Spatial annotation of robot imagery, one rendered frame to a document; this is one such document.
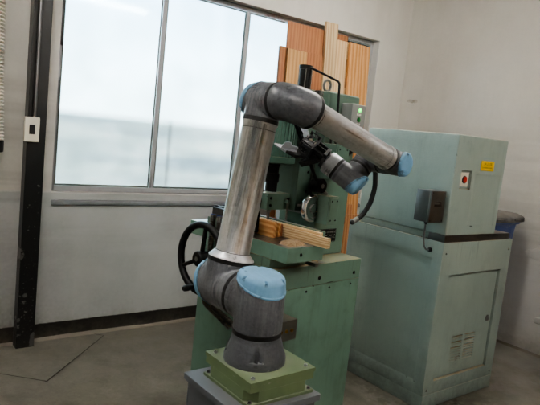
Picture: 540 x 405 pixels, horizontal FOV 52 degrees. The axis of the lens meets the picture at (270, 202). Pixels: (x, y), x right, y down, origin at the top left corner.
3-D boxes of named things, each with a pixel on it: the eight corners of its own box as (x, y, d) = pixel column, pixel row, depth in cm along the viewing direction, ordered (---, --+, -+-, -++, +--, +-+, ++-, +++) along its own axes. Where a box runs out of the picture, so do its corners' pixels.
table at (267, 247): (171, 233, 243) (173, 219, 243) (225, 230, 265) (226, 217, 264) (268, 267, 201) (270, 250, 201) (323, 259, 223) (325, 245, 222)
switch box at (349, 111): (337, 139, 245) (341, 103, 243) (351, 141, 252) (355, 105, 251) (348, 141, 241) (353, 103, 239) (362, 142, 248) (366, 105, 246)
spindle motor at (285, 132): (244, 159, 235) (251, 84, 232) (273, 161, 248) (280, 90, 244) (273, 164, 223) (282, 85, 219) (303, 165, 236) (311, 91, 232)
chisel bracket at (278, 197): (254, 210, 237) (255, 190, 236) (277, 210, 247) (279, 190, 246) (266, 214, 232) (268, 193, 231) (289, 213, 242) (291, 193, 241)
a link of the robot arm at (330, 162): (338, 167, 220) (325, 182, 215) (329, 160, 221) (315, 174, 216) (345, 154, 212) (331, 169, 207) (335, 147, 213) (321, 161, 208)
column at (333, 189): (274, 245, 261) (291, 89, 252) (305, 243, 277) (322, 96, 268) (310, 256, 245) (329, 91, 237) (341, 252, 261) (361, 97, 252)
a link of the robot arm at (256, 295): (253, 341, 159) (259, 281, 157) (218, 321, 172) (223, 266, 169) (292, 332, 169) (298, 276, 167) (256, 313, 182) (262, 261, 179)
